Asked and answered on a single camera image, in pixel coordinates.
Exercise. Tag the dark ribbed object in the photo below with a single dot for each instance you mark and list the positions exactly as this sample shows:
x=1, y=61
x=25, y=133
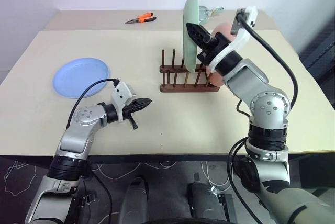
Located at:
x=323, y=48

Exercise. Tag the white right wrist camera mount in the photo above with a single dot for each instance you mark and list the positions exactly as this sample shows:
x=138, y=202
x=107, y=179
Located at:
x=242, y=39

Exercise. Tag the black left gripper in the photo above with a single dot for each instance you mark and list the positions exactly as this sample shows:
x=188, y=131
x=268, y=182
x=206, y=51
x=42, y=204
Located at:
x=130, y=111

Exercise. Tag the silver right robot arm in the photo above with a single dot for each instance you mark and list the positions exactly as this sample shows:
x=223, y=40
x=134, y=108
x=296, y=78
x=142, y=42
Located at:
x=269, y=103

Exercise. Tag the pink plate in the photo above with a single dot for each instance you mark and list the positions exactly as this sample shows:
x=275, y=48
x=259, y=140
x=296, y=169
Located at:
x=223, y=29

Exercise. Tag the blue plate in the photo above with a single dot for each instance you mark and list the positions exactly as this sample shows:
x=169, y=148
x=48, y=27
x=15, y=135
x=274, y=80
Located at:
x=81, y=77

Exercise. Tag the grey metal hand tool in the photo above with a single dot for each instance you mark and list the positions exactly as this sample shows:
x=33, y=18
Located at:
x=205, y=13

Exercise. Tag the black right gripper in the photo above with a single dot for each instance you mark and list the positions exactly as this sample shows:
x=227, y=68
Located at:
x=215, y=43

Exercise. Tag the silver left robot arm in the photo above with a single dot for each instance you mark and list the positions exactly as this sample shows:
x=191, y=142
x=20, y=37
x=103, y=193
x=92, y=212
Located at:
x=78, y=140

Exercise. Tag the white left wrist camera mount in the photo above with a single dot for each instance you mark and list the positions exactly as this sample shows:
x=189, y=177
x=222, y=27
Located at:
x=120, y=94

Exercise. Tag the dark rounded shape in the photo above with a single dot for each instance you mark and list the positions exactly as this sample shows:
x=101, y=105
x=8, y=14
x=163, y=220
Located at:
x=134, y=200
x=200, y=200

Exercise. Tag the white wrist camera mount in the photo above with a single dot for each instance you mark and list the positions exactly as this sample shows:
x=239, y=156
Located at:
x=242, y=39
x=120, y=94

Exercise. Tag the small black floor box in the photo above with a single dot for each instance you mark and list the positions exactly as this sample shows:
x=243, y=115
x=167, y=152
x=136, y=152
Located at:
x=87, y=199

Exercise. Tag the green plate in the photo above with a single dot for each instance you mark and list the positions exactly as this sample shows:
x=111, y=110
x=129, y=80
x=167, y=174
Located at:
x=189, y=48

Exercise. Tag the wooden dish rack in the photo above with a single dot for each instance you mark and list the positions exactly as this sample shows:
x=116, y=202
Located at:
x=183, y=88

